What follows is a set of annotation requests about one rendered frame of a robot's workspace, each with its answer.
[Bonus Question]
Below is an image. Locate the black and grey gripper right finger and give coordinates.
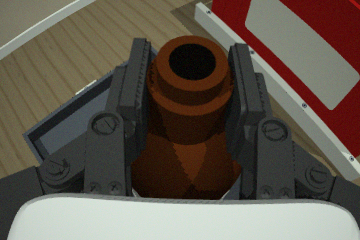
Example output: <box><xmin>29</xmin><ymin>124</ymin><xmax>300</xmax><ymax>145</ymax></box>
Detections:
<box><xmin>224</xmin><ymin>43</ymin><xmax>360</xmax><ymax>230</ymax></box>

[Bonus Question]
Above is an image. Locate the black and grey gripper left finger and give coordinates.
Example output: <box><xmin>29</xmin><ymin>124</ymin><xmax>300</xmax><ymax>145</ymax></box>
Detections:
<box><xmin>0</xmin><ymin>38</ymin><xmax>151</xmax><ymax>240</ymax></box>

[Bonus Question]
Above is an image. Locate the red plastic crate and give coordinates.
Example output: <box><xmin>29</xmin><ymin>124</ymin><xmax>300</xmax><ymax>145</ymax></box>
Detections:
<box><xmin>211</xmin><ymin>0</ymin><xmax>360</xmax><ymax>158</ymax></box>

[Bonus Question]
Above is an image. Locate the grey flat tray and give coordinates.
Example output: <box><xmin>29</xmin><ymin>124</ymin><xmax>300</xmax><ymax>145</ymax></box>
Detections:
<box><xmin>22</xmin><ymin>69</ymin><xmax>241</xmax><ymax>200</ymax></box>

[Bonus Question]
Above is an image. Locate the brown glass bottle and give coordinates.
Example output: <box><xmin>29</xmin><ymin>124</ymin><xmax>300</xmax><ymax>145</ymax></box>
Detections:
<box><xmin>131</xmin><ymin>35</ymin><xmax>241</xmax><ymax>200</ymax></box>

